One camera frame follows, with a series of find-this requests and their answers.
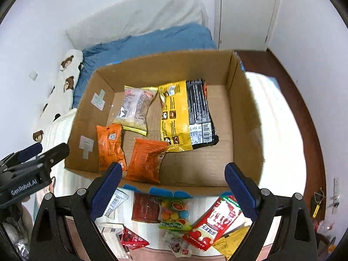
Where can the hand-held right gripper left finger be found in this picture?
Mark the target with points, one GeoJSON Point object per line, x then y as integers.
{"type": "Point", "coordinates": [106, 193]}

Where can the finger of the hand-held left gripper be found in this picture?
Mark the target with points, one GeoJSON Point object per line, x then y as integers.
{"type": "Point", "coordinates": [30, 151]}
{"type": "Point", "coordinates": [55, 152]}

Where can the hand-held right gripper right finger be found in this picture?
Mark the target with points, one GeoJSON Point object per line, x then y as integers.
{"type": "Point", "coordinates": [242, 193]}

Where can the silver white snack packet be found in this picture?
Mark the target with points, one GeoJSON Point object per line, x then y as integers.
{"type": "Point", "coordinates": [117, 200]}

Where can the long red white packet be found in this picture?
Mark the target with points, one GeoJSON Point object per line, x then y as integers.
{"type": "Point", "coordinates": [214, 223]}

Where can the dark red snack packet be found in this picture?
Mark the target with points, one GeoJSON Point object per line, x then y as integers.
{"type": "Point", "coordinates": [145, 207]}

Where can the crinkled yellow snack packet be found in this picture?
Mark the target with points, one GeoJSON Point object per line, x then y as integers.
{"type": "Point", "coordinates": [232, 240]}

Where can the small red snack packet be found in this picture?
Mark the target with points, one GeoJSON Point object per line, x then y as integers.
{"type": "Point", "coordinates": [133, 239]}

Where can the cardboard box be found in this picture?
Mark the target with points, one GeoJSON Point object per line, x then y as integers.
{"type": "Point", "coordinates": [190, 168]}

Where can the colourful candy packet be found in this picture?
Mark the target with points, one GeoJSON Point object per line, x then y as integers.
{"type": "Point", "coordinates": [174, 212]}

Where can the clear small snack packet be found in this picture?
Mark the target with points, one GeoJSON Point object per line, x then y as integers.
{"type": "Point", "coordinates": [176, 244]}

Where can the small orange snack packet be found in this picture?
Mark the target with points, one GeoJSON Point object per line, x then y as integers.
{"type": "Point", "coordinates": [110, 146]}

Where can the large orange snack packet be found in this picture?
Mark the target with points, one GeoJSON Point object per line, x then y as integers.
{"type": "Point", "coordinates": [146, 160]}

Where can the bear print pillow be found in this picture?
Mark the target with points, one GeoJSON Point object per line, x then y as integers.
{"type": "Point", "coordinates": [66, 87]}

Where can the striped white blanket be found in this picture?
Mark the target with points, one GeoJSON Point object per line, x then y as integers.
{"type": "Point", "coordinates": [280, 130]}

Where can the yellow tag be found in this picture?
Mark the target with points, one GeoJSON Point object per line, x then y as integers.
{"type": "Point", "coordinates": [315, 210]}

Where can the black snack packet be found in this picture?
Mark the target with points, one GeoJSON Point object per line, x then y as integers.
{"type": "Point", "coordinates": [201, 114]}

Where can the pale yellow snack packet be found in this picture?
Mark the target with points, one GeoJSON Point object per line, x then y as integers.
{"type": "Point", "coordinates": [134, 108]}

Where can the clear plastic bag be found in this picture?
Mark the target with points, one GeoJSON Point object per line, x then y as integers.
{"type": "Point", "coordinates": [325, 227]}

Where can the blue blanket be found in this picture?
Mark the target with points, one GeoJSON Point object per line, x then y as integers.
{"type": "Point", "coordinates": [152, 43]}

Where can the white covered headboard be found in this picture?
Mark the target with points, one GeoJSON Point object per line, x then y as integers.
{"type": "Point", "coordinates": [141, 11]}

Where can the white door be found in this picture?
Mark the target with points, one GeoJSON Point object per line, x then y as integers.
{"type": "Point", "coordinates": [244, 11]}

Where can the white wall switch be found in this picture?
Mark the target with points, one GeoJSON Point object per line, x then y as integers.
{"type": "Point", "coordinates": [33, 74]}

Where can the wall socket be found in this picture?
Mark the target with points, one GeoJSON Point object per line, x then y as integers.
{"type": "Point", "coordinates": [336, 193]}

